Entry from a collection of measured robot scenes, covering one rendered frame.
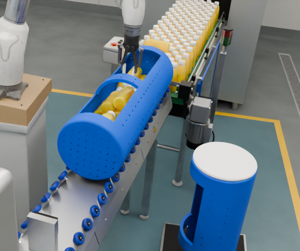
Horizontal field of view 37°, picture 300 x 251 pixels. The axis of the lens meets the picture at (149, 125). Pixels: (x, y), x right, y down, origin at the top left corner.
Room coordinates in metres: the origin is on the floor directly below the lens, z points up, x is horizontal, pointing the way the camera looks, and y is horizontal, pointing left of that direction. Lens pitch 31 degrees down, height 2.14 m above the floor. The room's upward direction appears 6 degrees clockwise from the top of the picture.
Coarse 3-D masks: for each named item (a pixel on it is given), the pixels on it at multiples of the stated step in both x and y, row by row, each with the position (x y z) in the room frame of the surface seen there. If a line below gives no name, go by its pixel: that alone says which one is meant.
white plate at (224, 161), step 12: (204, 144) 1.70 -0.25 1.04; (216, 144) 1.71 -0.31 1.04; (228, 144) 1.73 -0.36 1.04; (204, 156) 1.61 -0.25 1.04; (216, 156) 1.62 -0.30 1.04; (228, 156) 1.63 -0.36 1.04; (240, 156) 1.64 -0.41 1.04; (252, 156) 1.65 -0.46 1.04; (204, 168) 1.52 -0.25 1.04; (216, 168) 1.53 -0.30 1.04; (228, 168) 1.54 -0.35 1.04; (240, 168) 1.55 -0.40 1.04; (252, 168) 1.56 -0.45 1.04; (228, 180) 1.47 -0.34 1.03; (240, 180) 1.48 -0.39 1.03
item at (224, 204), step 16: (192, 160) 1.59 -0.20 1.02; (192, 176) 1.55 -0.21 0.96; (208, 176) 1.49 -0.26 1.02; (208, 192) 1.48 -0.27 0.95; (224, 192) 1.46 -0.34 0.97; (240, 192) 1.48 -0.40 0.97; (192, 208) 1.71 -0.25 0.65; (208, 208) 1.47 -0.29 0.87; (224, 208) 1.46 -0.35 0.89; (240, 208) 1.49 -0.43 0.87; (192, 224) 1.72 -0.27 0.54; (208, 224) 1.47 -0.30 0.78; (224, 224) 1.47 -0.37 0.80; (240, 224) 1.52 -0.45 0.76; (192, 240) 1.73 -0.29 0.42; (208, 240) 1.46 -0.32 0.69; (224, 240) 1.47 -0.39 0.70
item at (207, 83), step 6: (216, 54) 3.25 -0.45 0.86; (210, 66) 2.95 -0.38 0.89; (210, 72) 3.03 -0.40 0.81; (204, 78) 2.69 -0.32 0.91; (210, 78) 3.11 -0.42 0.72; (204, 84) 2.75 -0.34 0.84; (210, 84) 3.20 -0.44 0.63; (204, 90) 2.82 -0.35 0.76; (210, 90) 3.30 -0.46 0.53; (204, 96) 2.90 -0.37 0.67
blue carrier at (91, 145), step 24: (144, 48) 2.28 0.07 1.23; (120, 72) 2.26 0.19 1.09; (144, 72) 2.32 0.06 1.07; (168, 72) 2.20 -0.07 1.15; (96, 96) 1.90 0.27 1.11; (144, 96) 1.83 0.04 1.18; (72, 120) 1.50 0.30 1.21; (96, 120) 1.49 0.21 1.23; (120, 120) 1.56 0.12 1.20; (144, 120) 1.74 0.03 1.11; (72, 144) 1.49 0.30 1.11; (96, 144) 1.47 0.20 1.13; (120, 144) 1.45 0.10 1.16; (72, 168) 1.49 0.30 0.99; (96, 168) 1.47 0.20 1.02
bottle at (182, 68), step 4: (180, 64) 2.52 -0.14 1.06; (184, 64) 2.53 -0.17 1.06; (180, 68) 2.51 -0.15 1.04; (184, 68) 2.52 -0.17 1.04; (180, 72) 2.50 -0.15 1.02; (184, 72) 2.51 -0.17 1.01; (180, 76) 2.50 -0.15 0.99; (184, 76) 2.52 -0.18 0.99; (180, 80) 2.50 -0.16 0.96; (184, 80) 2.52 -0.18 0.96
